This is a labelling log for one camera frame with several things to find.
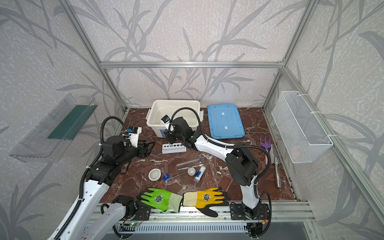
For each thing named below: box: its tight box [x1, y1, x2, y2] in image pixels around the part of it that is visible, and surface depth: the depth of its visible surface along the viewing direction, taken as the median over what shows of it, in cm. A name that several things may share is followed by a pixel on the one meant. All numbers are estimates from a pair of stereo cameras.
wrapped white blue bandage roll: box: [195, 165, 206, 182], surface depth 86 cm
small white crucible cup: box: [187, 167, 196, 176], surface depth 86 cm
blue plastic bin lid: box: [207, 104, 245, 140], surface depth 114 cm
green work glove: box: [136, 188, 183, 213], surface depth 78 cm
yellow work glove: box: [182, 187, 231, 217], surface depth 77 cm
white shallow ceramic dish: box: [148, 168, 162, 182], surface depth 86 cm
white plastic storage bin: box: [145, 100, 204, 138], surface depth 103 cm
